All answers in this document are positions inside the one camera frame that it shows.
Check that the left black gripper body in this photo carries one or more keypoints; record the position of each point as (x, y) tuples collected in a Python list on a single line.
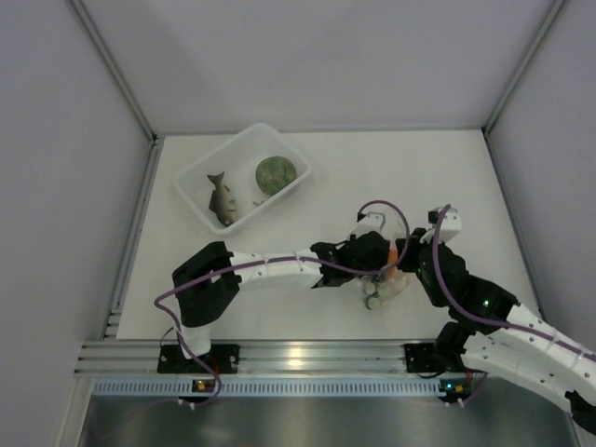
[(379, 264)]

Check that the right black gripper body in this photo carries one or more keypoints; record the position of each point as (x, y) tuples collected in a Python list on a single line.
[(411, 262)]

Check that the fake orange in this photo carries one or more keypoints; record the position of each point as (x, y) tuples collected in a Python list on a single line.
[(392, 258)]

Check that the clear zip top bag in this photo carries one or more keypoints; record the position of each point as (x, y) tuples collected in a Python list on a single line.
[(377, 290)]

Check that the fake green cabbage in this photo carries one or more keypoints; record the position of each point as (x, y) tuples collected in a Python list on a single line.
[(275, 173)]

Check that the fake grey fish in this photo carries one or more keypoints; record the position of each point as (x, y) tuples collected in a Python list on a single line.
[(222, 202)]

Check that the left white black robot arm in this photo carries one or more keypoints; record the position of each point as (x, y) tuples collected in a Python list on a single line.
[(207, 283)]

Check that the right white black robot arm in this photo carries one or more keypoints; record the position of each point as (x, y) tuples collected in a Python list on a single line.
[(491, 331)]

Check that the translucent white plastic basket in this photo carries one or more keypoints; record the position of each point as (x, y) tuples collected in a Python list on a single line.
[(237, 159)]

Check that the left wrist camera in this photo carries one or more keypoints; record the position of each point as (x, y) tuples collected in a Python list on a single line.
[(370, 221)]

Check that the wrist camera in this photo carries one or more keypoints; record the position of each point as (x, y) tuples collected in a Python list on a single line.
[(370, 221), (450, 227)]

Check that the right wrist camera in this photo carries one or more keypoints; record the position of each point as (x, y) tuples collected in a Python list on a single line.
[(450, 227)]

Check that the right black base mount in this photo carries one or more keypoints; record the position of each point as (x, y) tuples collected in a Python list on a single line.
[(427, 360)]

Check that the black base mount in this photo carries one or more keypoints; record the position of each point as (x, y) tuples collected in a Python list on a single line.
[(222, 358), (427, 360)]

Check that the right aluminium frame post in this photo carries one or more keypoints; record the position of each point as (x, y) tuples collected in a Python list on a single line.
[(520, 68)]

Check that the aluminium frame post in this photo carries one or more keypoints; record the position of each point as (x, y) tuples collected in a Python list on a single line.
[(520, 68), (108, 60)]

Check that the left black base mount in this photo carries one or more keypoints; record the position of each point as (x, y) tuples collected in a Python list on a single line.
[(222, 358)]

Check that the white slotted cable duct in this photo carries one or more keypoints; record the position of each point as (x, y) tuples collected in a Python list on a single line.
[(281, 387)]

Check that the aluminium mounting rail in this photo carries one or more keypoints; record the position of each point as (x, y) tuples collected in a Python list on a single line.
[(254, 357)]

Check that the left aluminium frame post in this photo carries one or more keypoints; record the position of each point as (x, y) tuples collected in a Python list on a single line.
[(108, 60)]

